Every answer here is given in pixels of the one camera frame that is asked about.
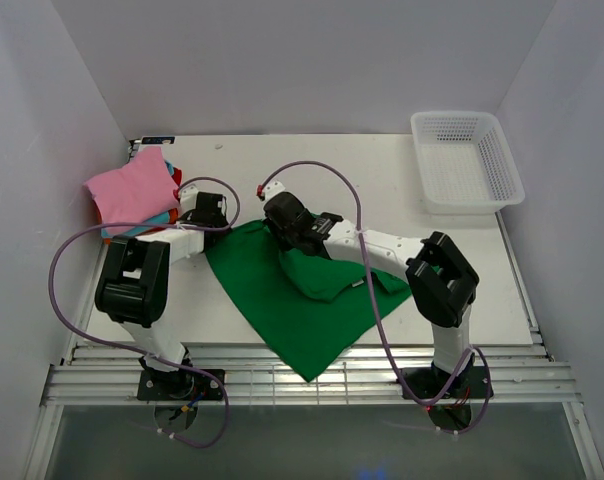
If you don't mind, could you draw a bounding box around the green t shirt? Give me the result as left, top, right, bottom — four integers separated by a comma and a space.
206, 220, 411, 382

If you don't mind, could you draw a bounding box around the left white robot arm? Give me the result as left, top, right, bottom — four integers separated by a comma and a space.
95, 189, 228, 400

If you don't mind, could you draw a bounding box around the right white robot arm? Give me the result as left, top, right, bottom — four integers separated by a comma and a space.
258, 187, 479, 397

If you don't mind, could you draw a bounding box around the orange folded t shirt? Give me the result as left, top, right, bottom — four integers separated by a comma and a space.
101, 209, 178, 244

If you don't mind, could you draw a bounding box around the light blue folded t shirt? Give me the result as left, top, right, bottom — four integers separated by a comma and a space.
100, 161, 182, 244

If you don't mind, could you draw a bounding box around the red folded t shirt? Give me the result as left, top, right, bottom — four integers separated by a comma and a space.
172, 168, 183, 186

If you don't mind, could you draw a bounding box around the pink folded t shirt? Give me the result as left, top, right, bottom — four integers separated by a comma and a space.
84, 146, 180, 224

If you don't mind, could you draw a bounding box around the blue label sticker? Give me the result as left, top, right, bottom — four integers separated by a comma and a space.
140, 136, 175, 145

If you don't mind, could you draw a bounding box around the white plastic basket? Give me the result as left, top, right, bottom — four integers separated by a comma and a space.
410, 111, 525, 215

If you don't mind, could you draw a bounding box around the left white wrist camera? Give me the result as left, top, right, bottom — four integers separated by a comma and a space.
177, 184, 199, 210

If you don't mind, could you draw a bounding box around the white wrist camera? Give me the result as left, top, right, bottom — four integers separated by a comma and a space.
177, 184, 199, 210
256, 180, 286, 202

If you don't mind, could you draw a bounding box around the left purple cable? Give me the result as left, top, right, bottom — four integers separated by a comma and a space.
48, 177, 241, 449

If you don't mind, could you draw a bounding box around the purple cable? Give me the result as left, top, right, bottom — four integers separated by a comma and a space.
259, 160, 490, 435
48, 177, 241, 449

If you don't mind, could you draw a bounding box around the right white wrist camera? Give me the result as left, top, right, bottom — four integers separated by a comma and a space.
256, 180, 286, 202

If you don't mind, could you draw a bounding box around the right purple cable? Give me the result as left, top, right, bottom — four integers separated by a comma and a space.
259, 160, 490, 435

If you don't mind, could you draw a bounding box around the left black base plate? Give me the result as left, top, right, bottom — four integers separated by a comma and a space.
136, 369, 226, 401

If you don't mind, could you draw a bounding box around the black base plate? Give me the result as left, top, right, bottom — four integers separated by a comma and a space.
136, 369, 226, 401
398, 364, 495, 401

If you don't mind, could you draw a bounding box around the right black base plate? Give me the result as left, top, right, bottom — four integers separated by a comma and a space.
398, 364, 495, 401

